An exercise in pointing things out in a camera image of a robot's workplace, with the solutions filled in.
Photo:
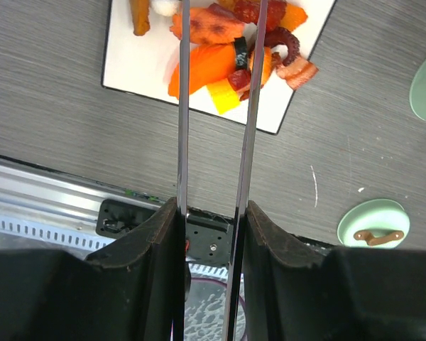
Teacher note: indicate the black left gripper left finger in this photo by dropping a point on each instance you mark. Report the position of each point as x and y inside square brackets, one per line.
[49, 294]

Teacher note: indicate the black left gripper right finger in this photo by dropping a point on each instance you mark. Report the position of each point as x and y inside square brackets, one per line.
[295, 293]

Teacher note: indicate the metal serving tongs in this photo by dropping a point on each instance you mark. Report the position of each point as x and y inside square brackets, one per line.
[221, 184]

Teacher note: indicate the white square plate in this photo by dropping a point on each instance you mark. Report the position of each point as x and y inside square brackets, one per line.
[142, 54]

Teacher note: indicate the mint green canister lid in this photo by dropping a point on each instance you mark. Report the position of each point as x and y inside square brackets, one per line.
[378, 223]

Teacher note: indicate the bacon strip piece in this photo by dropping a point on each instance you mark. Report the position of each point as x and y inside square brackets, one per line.
[297, 73]

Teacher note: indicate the yellow egg piece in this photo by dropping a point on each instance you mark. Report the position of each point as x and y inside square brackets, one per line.
[223, 96]

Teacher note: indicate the purple octopus tentacle piece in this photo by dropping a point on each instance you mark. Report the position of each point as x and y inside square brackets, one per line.
[282, 36]

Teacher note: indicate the orange salmon sushi piece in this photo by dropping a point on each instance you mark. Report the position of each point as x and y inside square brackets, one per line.
[212, 63]

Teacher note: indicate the brown fried food stick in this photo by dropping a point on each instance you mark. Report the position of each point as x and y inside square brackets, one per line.
[140, 16]

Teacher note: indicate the white slotted cable duct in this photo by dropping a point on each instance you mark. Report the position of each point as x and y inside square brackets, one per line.
[23, 234]

